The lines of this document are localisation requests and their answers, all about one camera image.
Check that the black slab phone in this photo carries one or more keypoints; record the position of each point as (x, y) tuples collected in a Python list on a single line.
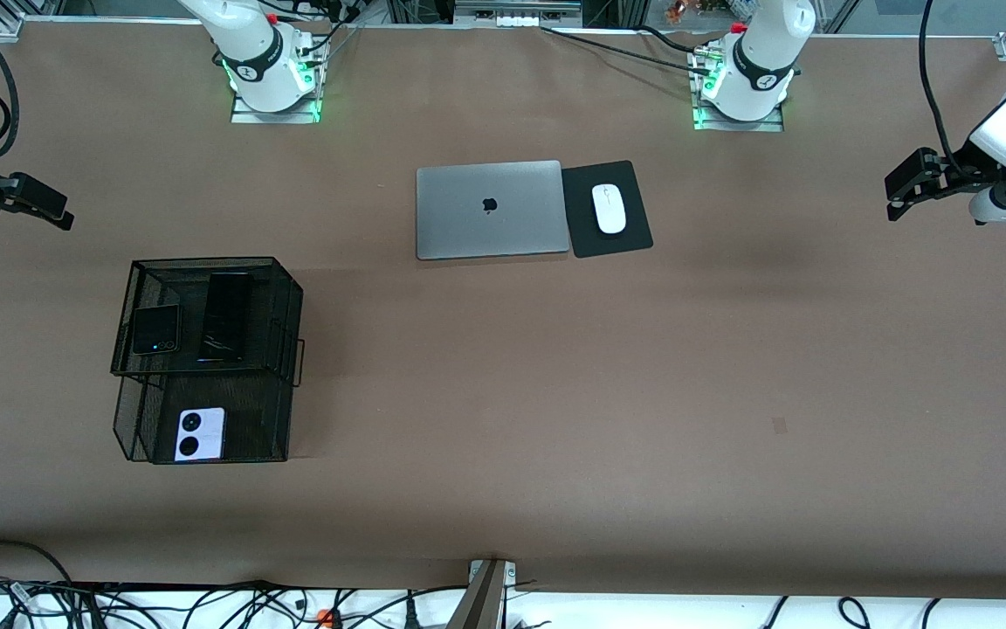
[(226, 319)]

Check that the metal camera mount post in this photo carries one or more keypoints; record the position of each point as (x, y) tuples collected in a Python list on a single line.
[(481, 603)]

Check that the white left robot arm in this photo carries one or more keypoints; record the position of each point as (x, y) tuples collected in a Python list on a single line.
[(756, 79)]

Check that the black mouse pad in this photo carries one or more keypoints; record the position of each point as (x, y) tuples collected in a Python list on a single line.
[(634, 231)]

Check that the black mesh two-tier organizer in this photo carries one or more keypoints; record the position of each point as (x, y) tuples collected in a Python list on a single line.
[(250, 419)]

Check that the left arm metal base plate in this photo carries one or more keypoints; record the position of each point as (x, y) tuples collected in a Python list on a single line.
[(774, 125)]

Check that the white computer mouse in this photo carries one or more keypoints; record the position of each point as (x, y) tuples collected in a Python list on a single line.
[(609, 210)]

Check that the silver closed laptop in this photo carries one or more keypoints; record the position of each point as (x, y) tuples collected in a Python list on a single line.
[(468, 218)]

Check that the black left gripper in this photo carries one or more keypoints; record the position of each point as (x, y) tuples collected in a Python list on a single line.
[(962, 168)]

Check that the black flip phone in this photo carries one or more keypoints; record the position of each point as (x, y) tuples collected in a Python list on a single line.
[(155, 328)]

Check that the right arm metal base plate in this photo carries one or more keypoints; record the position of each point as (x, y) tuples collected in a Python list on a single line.
[(245, 115)]

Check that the white power strip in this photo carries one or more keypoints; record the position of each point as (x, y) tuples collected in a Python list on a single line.
[(516, 19)]

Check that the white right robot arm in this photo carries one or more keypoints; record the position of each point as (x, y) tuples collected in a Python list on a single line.
[(250, 52)]

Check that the pale lilac flip phone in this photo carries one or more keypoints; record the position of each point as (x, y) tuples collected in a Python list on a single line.
[(200, 434)]

